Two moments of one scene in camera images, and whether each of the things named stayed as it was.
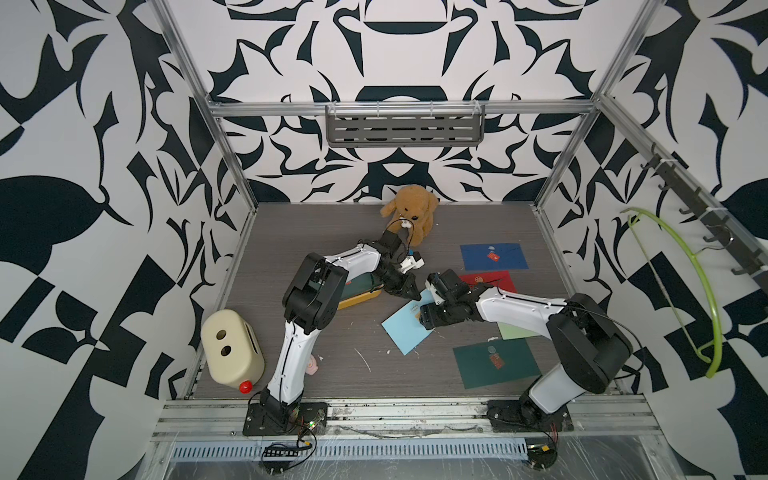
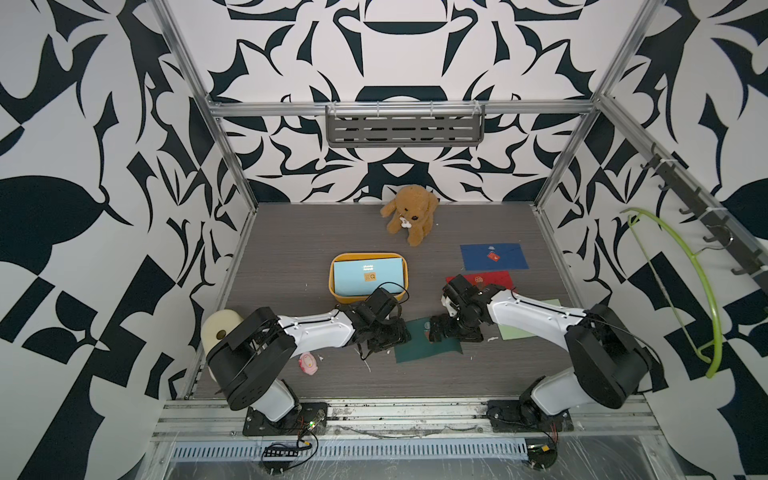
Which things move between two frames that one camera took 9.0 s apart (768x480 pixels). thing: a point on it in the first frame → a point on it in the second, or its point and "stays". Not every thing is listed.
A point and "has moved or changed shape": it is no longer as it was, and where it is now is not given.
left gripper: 405,288 → 399,333
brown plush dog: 412,209 stays
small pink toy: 312,367 stays
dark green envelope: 495,363 → 419,346
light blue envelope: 406,327 has moved or changed shape
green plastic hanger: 717,367 stays
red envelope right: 499,279 stays
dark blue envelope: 507,256 stays
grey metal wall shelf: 405,126 stays
